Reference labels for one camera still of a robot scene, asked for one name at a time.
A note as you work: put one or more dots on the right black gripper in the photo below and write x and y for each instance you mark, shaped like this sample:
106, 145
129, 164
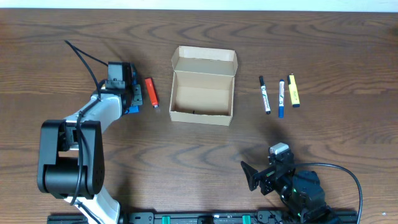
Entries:
267, 176

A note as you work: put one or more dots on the blue plastic holder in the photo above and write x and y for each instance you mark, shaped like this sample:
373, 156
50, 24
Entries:
136, 89

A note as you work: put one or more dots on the yellow highlighter pen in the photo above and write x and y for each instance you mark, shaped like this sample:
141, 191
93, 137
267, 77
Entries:
294, 95

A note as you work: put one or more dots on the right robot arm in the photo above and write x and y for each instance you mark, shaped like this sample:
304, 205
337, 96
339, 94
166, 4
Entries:
300, 191

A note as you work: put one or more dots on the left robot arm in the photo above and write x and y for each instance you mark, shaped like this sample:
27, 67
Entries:
71, 156

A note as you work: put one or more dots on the open cardboard box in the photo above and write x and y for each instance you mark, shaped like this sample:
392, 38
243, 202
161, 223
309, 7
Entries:
203, 85

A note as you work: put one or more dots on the black whiteboard marker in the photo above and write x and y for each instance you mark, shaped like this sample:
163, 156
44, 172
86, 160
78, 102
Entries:
264, 95

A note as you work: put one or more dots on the blue whiteboard marker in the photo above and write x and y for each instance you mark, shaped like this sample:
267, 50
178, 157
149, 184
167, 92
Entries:
281, 98

